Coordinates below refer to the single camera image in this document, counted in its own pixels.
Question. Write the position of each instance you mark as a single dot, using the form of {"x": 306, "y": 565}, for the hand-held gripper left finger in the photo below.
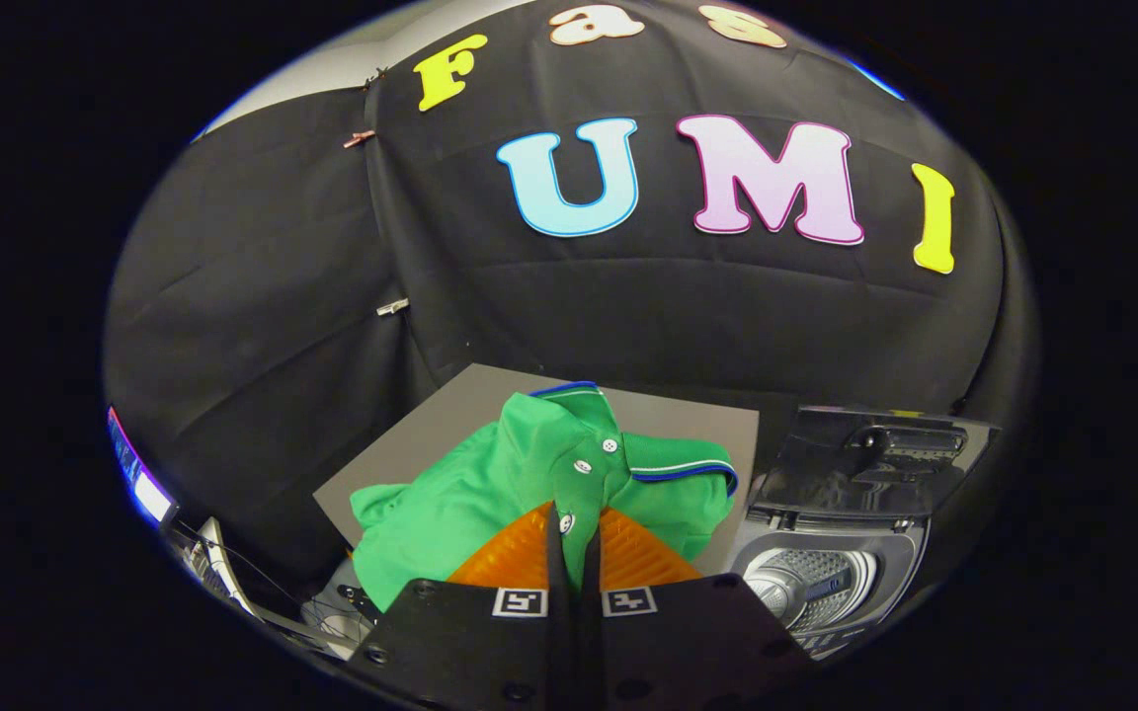
{"x": 490, "y": 652}

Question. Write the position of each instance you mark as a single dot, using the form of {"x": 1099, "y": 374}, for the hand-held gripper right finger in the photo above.
{"x": 668, "y": 652}

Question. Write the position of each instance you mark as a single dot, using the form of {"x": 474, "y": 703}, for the green polo shirt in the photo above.
{"x": 490, "y": 484}

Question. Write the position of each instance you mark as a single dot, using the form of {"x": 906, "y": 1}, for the grey top-load washing machine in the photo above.
{"x": 826, "y": 592}

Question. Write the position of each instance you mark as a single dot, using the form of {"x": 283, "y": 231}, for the grey square table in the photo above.
{"x": 470, "y": 405}

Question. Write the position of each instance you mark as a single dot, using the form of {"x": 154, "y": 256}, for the white board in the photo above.
{"x": 218, "y": 563}

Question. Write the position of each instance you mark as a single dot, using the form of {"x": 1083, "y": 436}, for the silver clip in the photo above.
{"x": 392, "y": 307}

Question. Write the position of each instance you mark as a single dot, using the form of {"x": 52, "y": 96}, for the lit monitor screen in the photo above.
{"x": 139, "y": 476}

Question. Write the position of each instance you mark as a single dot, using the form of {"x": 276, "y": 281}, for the pink clip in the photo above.
{"x": 360, "y": 138}

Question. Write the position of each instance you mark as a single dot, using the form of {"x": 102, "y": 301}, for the row of small black clips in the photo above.
{"x": 374, "y": 77}

